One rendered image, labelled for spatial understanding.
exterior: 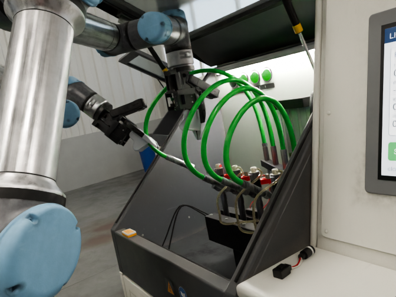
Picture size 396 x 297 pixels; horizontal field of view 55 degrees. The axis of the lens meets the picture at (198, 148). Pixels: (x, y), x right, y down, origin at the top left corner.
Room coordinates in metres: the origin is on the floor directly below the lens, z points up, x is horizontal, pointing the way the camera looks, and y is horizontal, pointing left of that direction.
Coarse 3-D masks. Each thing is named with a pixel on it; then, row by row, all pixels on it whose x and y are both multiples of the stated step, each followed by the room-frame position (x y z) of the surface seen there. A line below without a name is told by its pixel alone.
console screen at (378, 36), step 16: (384, 16) 0.72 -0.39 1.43; (368, 32) 0.75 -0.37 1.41; (384, 32) 0.72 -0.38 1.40; (368, 48) 0.74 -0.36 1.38; (384, 48) 0.71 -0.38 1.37; (368, 64) 0.74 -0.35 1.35; (384, 64) 0.71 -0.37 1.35; (368, 80) 0.73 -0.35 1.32; (384, 80) 0.70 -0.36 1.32; (368, 96) 0.73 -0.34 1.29; (384, 96) 0.70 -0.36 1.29; (368, 112) 0.72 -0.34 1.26; (384, 112) 0.70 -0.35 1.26; (368, 128) 0.72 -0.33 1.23; (384, 128) 0.69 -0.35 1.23; (368, 144) 0.72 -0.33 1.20; (384, 144) 0.69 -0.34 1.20; (368, 160) 0.71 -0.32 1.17; (384, 160) 0.68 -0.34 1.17; (368, 176) 0.71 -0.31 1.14; (384, 176) 0.68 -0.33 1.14; (368, 192) 0.70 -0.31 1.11; (384, 192) 0.67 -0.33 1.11
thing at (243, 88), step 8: (240, 88) 0.98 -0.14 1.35; (248, 88) 1.00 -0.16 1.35; (256, 88) 1.01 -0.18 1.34; (232, 96) 0.97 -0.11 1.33; (272, 104) 1.04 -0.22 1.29; (216, 112) 0.94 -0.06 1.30; (272, 112) 1.04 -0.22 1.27; (208, 120) 0.93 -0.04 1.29; (208, 128) 0.92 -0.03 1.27; (280, 128) 1.05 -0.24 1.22; (280, 136) 1.05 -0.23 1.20; (280, 144) 1.05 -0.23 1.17; (280, 152) 1.05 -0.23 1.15; (208, 168) 0.91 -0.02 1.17; (216, 176) 0.92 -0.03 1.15; (224, 184) 0.93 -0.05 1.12; (232, 184) 0.94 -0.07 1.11; (248, 192) 0.96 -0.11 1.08
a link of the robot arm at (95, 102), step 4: (92, 96) 1.19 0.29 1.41; (96, 96) 1.19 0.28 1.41; (100, 96) 1.21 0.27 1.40; (88, 100) 1.18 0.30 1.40; (92, 100) 1.18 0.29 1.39; (96, 100) 1.18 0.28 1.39; (100, 100) 1.19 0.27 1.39; (104, 100) 1.20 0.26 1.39; (88, 104) 1.18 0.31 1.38; (92, 104) 1.18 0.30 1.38; (96, 104) 1.18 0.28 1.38; (100, 104) 1.18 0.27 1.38; (84, 108) 1.19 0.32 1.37; (88, 108) 1.18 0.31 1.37; (92, 108) 1.17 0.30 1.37; (96, 108) 1.17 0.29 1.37; (84, 112) 1.20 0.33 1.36; (88, 112) 1.18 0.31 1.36; (92, 112) 1.18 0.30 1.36; (96, 112) 1.18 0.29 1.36; (92, 116) 1.18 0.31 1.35
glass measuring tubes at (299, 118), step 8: (288, 104) 1.18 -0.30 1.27; (296, 104) 1.15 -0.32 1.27; (304, 104) 1.13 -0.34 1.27; (288, 112) 1.21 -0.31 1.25; (296, 112) 1.18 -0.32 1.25; (304, 112) 1.15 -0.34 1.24; (280, 120) 1.23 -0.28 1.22; (296, 120) 1.17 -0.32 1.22; (304, 120) 1.15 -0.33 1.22; (296, 128) 1.17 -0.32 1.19; (288, 136) 1.21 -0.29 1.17; (296, 136) 1.18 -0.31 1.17; (288, 144) 1.21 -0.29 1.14; (288, 152) 1.24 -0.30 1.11; (288, 160) 1.25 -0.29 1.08
